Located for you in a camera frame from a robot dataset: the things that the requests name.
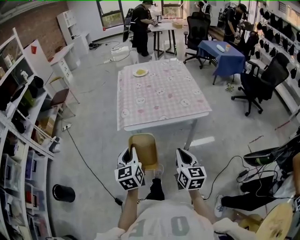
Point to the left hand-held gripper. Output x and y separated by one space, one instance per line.
128 177

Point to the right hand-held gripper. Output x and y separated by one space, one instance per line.
191 177

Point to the person's left forearm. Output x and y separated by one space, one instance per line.
129 208

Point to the person's right forearm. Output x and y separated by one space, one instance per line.
201 206

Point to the person's black trouser leg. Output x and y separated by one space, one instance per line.
155 189

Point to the person's white sneaker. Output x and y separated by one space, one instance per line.
159 171

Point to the person's white printed shirt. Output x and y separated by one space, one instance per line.
164 222

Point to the black cylindrical bin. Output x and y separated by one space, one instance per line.
63 193

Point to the black pan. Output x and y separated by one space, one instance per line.
260 157

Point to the white power strip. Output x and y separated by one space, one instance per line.
66 127
107 62

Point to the pink checked tablecloth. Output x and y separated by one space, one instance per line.
161 93

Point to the round wooden chair back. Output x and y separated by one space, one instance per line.
274 222

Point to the brown seat metal chair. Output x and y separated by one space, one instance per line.
60 97

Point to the white plate with yellow food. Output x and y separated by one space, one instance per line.
140 72

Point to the white storage shelf unit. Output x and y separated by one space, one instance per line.
25 140

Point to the table with blue cloth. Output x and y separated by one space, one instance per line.
225 57

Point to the white desk with drawers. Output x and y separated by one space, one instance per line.
63 63

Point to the white oval object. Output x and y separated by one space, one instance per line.
219 47

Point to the orange and white packet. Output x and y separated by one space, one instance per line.
227 48

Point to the white board with red flag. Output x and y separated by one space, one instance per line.
37 63

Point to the white table with black legs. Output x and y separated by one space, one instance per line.
164 27

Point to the small cardboard box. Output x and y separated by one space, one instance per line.
177 24

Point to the white tall cabinet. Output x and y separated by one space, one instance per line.
72 30

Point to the row of black headsets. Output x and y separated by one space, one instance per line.
279 35

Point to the white wall rack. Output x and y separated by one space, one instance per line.
288 93

